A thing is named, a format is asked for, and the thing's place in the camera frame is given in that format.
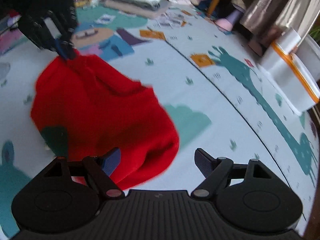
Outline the red knit garment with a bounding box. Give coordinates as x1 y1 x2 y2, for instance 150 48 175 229
30 55 180 190

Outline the white storage box orange zipper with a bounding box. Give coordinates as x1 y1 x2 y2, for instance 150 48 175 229
258 28 319 116

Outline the colourful cartoon play mat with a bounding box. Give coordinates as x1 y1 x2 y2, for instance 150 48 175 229
1 6 319 239

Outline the beige curtain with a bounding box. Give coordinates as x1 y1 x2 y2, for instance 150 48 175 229
240 0 319 47

